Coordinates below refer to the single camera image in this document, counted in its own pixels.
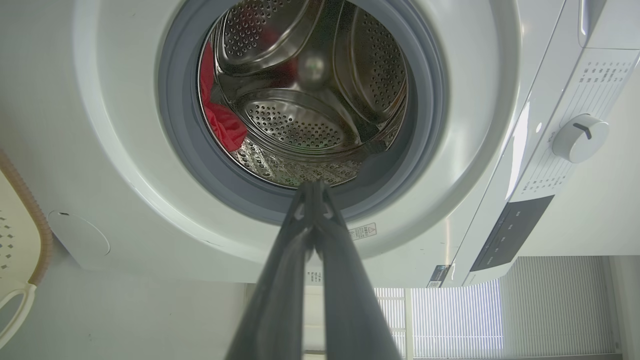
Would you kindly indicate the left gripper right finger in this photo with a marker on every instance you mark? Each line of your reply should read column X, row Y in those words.
column 350, row 300

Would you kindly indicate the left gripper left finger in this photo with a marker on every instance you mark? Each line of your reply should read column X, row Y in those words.
column 280, row 300

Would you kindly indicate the red garment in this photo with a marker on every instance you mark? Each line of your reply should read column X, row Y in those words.
column 225, row 125

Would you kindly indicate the dark grey touch control panel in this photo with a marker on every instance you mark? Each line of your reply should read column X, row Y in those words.
column 510, row 232

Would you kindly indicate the stainless steel washing machine drum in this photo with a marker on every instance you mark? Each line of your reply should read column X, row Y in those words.
column 300, row 125

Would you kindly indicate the cream plastic laundry basket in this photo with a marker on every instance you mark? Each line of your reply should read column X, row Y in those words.
column 15, row 235

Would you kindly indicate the small printed text sticker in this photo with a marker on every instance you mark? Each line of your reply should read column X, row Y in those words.
column 314, row 276

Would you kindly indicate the grey warning sticker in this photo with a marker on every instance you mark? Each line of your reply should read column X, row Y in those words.
column 362, row 231

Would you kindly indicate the dark small label sticker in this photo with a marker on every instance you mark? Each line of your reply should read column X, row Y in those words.
column 439, row 276

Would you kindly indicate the pleated window blind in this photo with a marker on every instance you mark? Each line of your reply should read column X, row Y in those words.
column 455, row 320
column 555, row 305

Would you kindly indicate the grey rubber door gasket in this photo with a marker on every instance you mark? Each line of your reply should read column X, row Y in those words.
column 180, row 150

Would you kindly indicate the white front-load washing machine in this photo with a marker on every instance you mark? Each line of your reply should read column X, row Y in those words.
column 450, row 125

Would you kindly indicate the round white filter cover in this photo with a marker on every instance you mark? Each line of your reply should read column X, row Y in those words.
column 78, row 240

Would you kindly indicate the white round dial knob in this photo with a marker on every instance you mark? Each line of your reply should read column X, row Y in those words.
column 580, row 139

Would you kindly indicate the white detergent drawer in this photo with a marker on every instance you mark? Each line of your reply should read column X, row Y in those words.
column 615, row 25

